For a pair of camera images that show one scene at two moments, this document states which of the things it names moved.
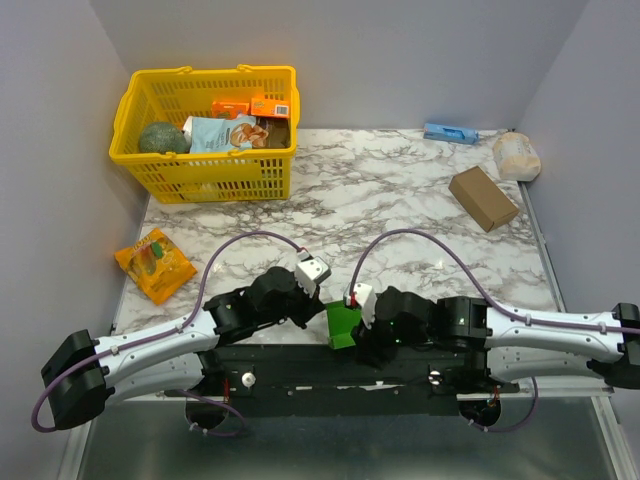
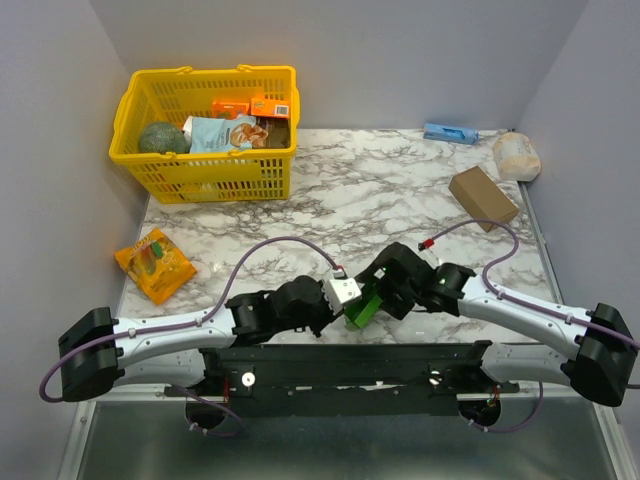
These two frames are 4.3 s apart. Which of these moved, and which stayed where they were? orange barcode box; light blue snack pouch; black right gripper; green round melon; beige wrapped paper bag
Moved: black right gripper
Stayed: beige wrapped paper bag; orange barcode box; light blue snack pouch; green round melon
